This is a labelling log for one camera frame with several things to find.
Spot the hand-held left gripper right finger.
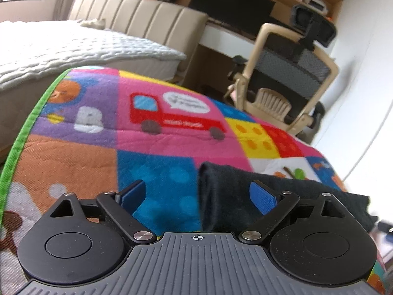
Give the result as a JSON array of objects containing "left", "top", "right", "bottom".
[{"left": 241, "top": 181, "right": 349, "bottom": 245}]

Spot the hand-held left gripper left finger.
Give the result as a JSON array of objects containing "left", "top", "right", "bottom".
[{"left": 46, "top": 180, "right": 157, "bottom": 244}]

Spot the black knit garment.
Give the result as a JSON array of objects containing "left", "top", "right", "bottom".
[{"left": 198, "top": 161, "right": 379, "bottom": 236}]

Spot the colourful printed blanket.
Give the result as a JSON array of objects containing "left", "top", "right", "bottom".
[{"left": 0, "top": 66, "right": 393, "bottom": 295}]

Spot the beige mesh office chair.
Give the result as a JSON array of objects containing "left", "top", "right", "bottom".
[{"left": 224, "top": 3, "right": 340, "bottom": 145}]

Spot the white quilted bed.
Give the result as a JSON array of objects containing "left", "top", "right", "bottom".
[{"left": 0, "top": 20, "right": 188, "bottom": 160}]

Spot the white desk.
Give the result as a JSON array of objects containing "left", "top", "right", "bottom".
[{"left": 196, "top": 18, "right": 261, "bottom": 99}]

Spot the small beige cloth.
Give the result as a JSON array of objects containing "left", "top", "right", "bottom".
[{"left": 80, "top": 18, "right": 106, "bottom": 29}]

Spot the black monitor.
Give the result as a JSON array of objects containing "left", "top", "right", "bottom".
[{"left": 188, "top": 0, "right": 276, "bottom": 36}]

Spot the small white device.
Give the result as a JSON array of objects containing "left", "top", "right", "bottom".
[{"left": 305, "top": 0, "right": 328, "bottom": 13}]

